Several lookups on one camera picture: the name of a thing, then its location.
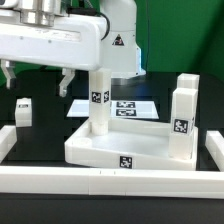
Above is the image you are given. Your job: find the fiducial marker sheet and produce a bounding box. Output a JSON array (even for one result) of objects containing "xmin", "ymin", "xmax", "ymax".
[{"xmin": 67, "ymin": 99, "xmax": 159, "ymax": 119}]

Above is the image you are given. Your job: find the white desk top panel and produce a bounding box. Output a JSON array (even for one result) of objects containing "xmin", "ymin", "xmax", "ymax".
[{"xmin": 64, "ymin": 118, "xmax": 198, "ymax": 171}]

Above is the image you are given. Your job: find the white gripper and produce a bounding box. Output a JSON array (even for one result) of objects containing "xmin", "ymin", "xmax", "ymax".
[{"xmin": 0, "ymin": 9, "xmax": 106, "ymax": 97}]

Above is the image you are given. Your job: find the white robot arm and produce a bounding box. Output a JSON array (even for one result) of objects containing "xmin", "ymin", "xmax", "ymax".
[{"xmin": 0, "ymin": 0, "xmax": 145, "ymax": 97}]

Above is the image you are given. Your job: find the white U-shaped obstacle fence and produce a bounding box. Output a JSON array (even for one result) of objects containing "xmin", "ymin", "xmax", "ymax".
[{"xmin": 0, "ymin": 126, "xmax": 224, "ymax": 199}]

